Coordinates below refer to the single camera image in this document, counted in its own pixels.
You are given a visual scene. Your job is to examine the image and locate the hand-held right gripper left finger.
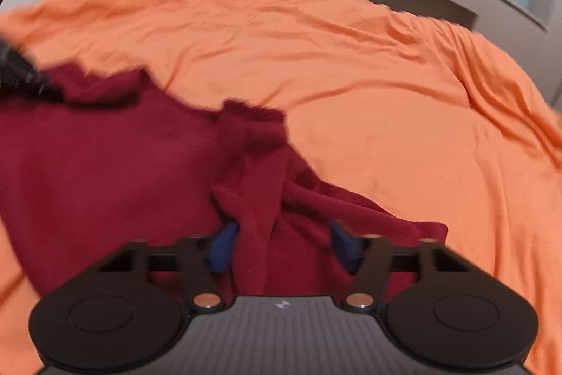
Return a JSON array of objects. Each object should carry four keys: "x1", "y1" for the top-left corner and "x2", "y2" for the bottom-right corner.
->
[{"x1": 92, "y1": 221, "x2": 241, "y2": 312}]

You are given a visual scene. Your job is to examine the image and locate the dark red long-sleeved shirt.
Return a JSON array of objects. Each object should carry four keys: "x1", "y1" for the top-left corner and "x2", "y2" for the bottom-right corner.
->
[{"x1": 0, "y1": 64, "x2": 449, "y2": 301}]

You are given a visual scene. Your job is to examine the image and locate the orange blanket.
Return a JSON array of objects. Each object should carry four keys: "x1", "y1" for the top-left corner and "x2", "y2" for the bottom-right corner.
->
[{"x1": 0, "y1": 0, "x2": 562, "y2": 375}]

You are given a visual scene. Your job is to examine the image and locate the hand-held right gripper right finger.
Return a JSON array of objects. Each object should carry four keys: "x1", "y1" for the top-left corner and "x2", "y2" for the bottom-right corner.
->
[{"x1": 329, "y1": 220, "x2": 481, "y2": 312}]

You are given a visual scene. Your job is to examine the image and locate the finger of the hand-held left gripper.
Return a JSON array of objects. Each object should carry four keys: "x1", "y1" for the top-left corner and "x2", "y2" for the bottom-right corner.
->
[{"x1": 0, "y1": 34, "x2": 64, "y2": 104}]

